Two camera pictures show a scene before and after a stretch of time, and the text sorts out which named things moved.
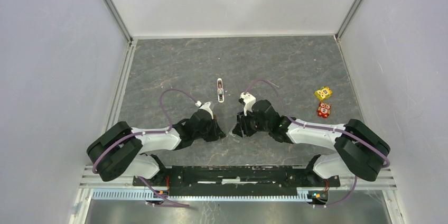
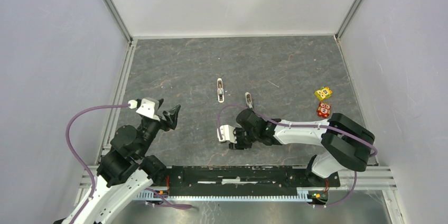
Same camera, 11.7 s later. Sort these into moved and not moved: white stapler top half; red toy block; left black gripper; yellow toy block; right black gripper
Moved: left black gripper; right black gripper
Not moved: white stapler top half; red toy block; yellow toy block
